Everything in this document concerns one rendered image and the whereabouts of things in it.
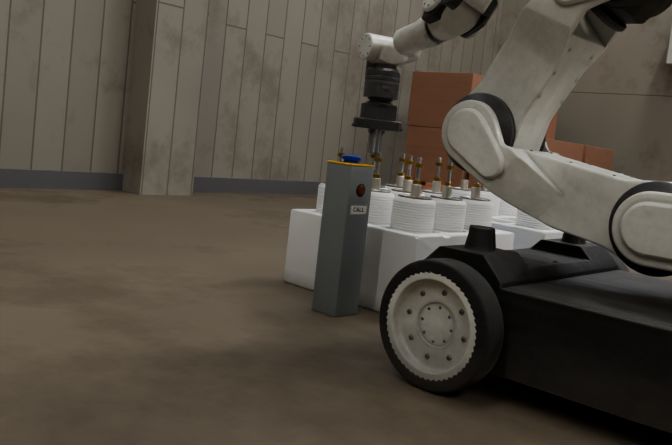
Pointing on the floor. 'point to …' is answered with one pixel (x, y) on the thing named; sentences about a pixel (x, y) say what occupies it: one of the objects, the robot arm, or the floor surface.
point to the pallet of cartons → (427, 126)
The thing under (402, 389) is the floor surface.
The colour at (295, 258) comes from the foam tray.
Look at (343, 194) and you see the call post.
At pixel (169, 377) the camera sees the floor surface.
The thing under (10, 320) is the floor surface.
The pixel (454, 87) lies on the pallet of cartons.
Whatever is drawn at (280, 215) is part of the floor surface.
